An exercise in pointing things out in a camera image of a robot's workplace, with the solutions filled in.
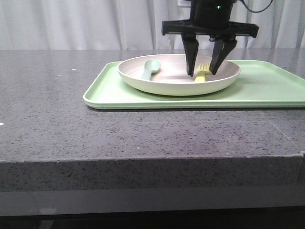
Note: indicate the yellow plastic fork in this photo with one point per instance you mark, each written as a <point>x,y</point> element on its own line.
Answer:
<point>202,70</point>

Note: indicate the light green rectangular tray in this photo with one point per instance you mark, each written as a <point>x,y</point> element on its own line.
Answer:
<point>259,84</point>

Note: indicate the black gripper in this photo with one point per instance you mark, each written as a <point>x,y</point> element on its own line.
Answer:
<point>209,17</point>

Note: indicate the light green spoon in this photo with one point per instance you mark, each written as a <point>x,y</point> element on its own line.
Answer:
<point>150,67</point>

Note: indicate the white round plate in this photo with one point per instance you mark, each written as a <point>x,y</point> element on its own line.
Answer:
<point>172,78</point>

